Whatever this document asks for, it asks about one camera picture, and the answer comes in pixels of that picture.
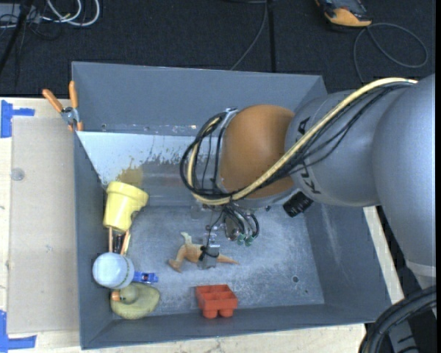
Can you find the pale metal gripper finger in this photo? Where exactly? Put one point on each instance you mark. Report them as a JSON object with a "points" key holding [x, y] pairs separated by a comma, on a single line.
{"points": [[207, 264], [214, 249]]}

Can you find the orange toy dinosaur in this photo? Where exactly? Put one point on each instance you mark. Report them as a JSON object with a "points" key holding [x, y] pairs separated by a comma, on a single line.
{"points": [[186, 255]]}

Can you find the red-orange toy building block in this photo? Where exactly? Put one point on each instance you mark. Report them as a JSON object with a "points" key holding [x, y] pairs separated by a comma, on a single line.
{"points": [[216, 300]]}

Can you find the grey metal bin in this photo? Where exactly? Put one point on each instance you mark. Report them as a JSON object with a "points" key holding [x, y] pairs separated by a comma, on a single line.
{"points": [[264, 281]]}

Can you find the small blue clip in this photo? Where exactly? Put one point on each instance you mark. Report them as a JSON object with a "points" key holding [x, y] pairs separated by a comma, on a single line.
{"points": [[147, 277]]}

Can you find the yellow rubber duck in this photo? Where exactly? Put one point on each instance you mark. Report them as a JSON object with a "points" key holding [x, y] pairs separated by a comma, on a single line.
{"points": [[136, 303]]}

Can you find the copper and black small tool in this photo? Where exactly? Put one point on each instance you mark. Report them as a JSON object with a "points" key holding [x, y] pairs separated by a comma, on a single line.
{"points": [[118, 242]]}

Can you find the yellow plastic cup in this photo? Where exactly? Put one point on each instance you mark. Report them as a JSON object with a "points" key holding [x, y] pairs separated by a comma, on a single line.
{"points": [[123, 204]]}

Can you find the pale flat board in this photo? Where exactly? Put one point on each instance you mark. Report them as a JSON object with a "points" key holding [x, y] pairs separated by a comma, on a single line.
{"points": [[40, 215]]}

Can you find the black cylinder on white bracket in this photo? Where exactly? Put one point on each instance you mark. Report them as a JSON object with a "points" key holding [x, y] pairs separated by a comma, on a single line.
{"points": [[297, 204]]}

